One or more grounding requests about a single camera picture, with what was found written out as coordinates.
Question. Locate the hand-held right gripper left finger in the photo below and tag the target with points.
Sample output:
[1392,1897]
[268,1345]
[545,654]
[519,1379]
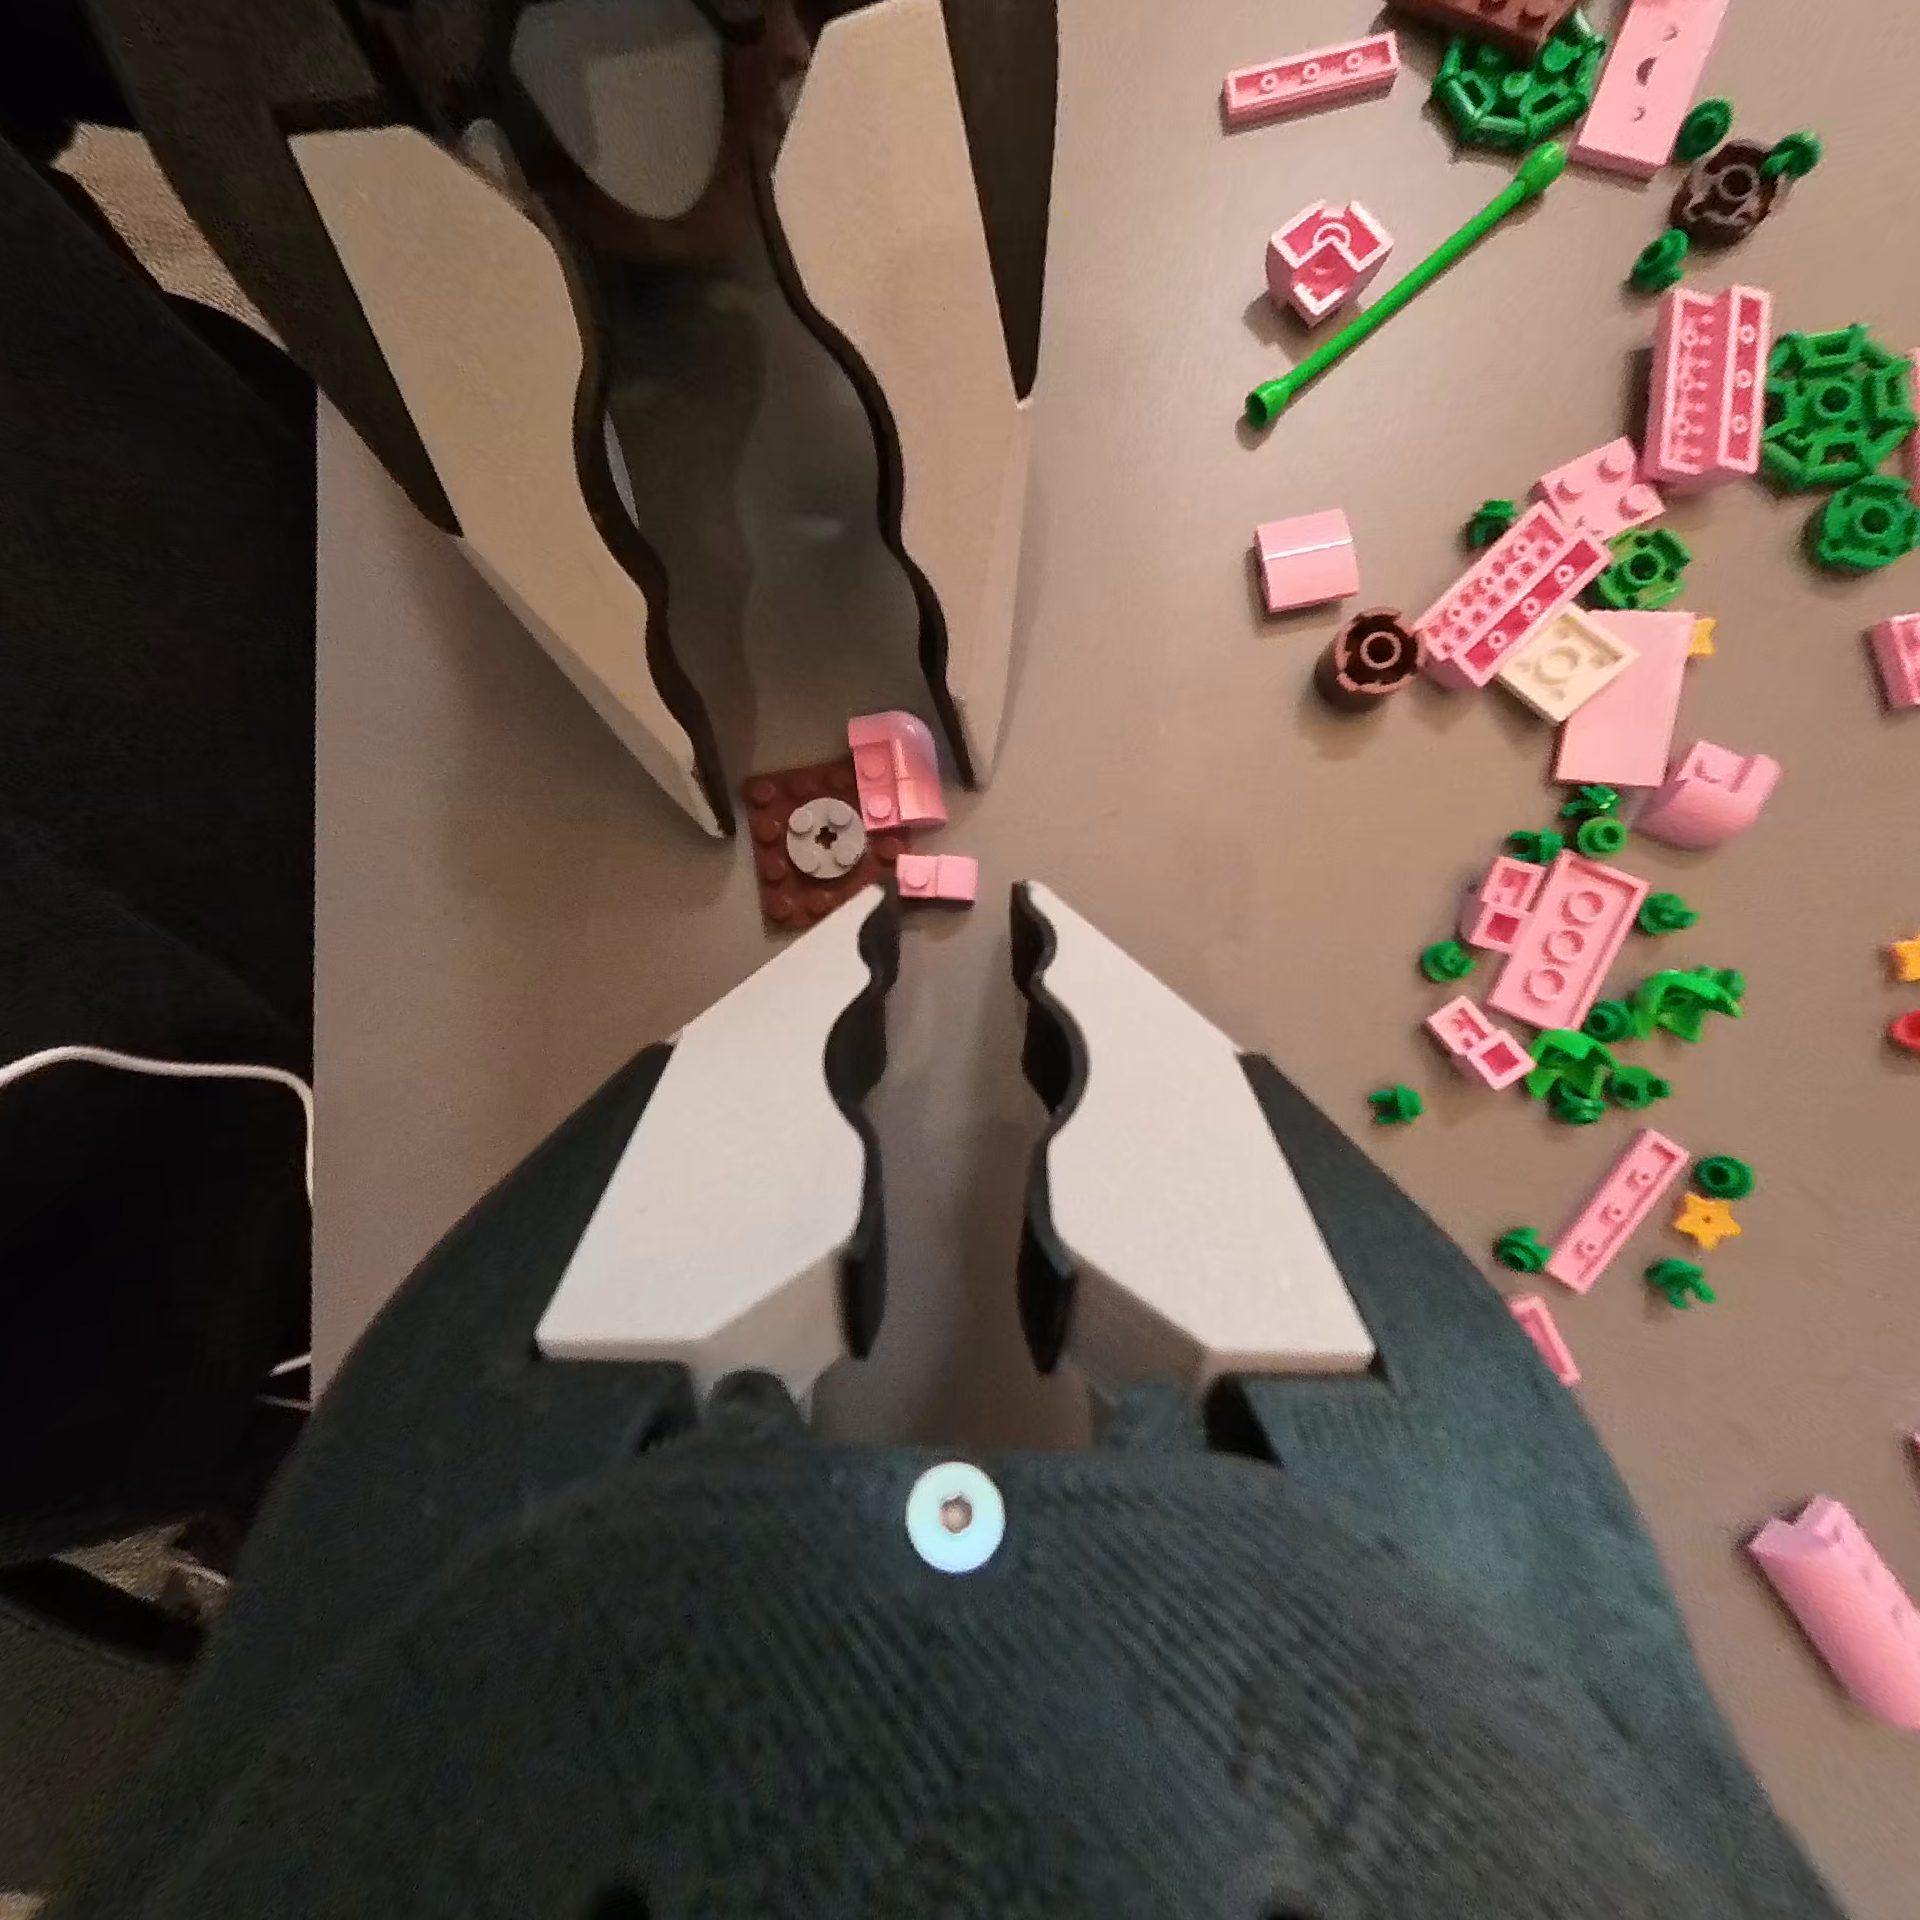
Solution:
[707,1198]

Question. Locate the pink ridged brick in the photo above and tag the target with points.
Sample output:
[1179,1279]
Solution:
[1829,1591]

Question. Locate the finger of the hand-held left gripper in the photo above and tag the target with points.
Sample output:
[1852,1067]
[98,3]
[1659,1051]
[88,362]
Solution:
[899,226]
[450,332]

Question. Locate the green flexible rod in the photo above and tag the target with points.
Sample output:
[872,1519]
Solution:
[1401,285]

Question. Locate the green web wheel piece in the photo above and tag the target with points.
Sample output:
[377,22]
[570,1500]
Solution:
[1476,90]
[1837,410]

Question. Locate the dark brown flower piece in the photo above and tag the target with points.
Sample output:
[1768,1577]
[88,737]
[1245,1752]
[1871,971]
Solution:
[1701,204]

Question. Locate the small brown square plate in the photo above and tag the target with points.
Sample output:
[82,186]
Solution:
[771,893]

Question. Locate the grey round plate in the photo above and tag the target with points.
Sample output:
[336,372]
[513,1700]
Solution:
[823,838]

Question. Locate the pink square hollow plate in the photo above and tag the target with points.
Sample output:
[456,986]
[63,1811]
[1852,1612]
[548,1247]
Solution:
[1544,1343]

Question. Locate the pink four-stud brick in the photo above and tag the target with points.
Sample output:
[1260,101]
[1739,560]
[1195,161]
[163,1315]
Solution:
[1599,489]

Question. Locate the pink notched round-corner brick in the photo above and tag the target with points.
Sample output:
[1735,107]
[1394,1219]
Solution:
[1294,280]

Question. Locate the long pink hollow brick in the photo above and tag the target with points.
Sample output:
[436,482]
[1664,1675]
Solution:
[1506,591]

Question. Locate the pink flat square tile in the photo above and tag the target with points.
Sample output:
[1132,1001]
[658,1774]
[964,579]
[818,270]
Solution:
[1632,720]

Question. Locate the pink wide studded plate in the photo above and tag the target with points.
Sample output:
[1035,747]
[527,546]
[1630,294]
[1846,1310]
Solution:
[1899,661]

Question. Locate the person's black clothing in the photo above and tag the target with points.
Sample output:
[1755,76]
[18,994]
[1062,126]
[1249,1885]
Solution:
[152,748]

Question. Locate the pink narrow three-stud plate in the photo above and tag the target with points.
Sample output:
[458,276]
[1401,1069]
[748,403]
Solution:
[1311,80]
[1613,1213]

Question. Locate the pink rounded brick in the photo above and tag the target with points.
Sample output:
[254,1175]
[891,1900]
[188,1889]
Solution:
[1709,804]

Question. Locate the small pink hollow brick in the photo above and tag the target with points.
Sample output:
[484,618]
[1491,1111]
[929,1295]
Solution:
[1499,915]
[1476,1044]

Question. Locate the pink curved slope tile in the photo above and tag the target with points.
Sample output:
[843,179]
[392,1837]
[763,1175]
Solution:
[1303,564]

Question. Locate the green round plate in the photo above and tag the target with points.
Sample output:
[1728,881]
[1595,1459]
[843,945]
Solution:
[1620,579]
[1837,532]

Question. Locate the brown round brick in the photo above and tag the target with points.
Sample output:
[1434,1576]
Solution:
[1349,673]

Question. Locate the large pink hollow brick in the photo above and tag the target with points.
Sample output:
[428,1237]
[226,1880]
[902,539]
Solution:
[1709,388]

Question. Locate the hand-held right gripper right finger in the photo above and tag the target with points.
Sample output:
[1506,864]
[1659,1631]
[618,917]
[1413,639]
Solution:
[1198,1198]

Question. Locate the large brown studded plate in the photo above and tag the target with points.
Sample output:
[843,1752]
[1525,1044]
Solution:
[1482,16]

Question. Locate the pink plate with round holes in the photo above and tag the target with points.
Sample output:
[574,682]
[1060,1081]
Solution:
[1567,937]

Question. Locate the cream square plate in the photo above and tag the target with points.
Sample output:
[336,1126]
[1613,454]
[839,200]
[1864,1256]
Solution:
[1567,664]

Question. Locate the long pink flat plate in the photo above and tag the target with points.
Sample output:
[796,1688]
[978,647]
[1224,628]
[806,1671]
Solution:
[1632,118]

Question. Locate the scattered small green pieces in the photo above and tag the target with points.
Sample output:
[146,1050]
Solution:
[1394,1109]

